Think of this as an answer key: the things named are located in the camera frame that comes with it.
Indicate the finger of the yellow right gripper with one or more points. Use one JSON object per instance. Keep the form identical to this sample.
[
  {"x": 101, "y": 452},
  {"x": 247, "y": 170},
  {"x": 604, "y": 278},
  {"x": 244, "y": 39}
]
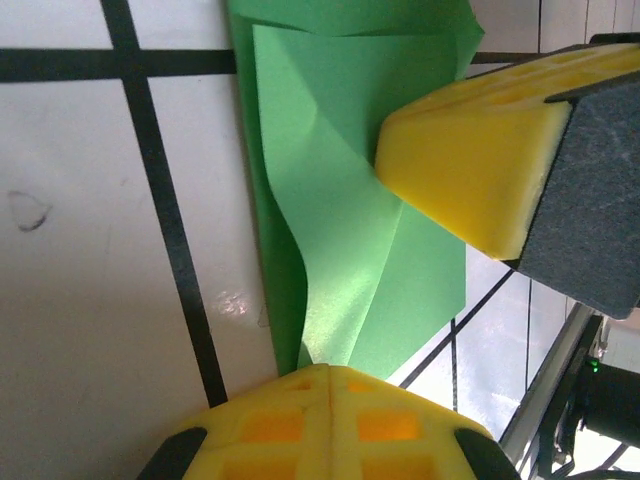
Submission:
[
  {"x": 475, "y": 175},
  {"x": 600, "y": 55}
]

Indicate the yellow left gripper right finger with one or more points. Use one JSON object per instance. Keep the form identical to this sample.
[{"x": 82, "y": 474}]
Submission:
[{"x": 395, "y": 430}]

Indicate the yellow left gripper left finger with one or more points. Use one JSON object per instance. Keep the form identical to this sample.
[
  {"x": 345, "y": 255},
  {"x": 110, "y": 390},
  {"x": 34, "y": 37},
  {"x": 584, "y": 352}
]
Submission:
[{"x": 260, "y": 430}]

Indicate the green square paper sheet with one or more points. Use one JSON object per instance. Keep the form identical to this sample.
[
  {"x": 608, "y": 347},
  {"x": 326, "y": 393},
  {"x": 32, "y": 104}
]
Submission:
[{"x": 340, "y": 200}]

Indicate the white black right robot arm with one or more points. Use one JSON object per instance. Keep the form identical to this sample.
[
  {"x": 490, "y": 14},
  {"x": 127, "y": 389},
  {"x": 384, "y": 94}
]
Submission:
[{"x": 615, "y": 400}]

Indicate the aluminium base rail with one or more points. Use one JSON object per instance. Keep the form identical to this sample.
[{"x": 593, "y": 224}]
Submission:
[{"x": 550, "y": 380}]

